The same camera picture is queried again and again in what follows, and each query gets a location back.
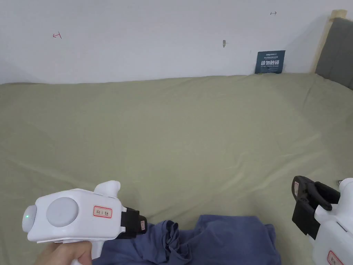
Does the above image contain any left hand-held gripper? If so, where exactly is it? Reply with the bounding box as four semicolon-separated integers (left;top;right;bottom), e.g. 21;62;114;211
22;180;148;260

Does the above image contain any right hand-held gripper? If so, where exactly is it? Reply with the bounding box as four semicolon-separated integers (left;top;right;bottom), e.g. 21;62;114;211
292;175;353;265

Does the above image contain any person's left hand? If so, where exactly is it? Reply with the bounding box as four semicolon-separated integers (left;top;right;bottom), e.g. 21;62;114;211
35;239;93;265

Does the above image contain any dark blue shirt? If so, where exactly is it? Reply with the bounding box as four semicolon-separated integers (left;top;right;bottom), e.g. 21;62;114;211
102;214;277;265

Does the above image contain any bed with pale green sheet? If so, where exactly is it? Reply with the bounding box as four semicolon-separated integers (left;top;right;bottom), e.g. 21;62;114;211
0;72;353;265

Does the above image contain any dark blue sign card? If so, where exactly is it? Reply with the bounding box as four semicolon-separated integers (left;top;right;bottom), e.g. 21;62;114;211
254;50;286;75

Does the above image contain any grey padded headboard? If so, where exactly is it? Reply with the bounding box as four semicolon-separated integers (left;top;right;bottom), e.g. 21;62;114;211
311;9;353;91

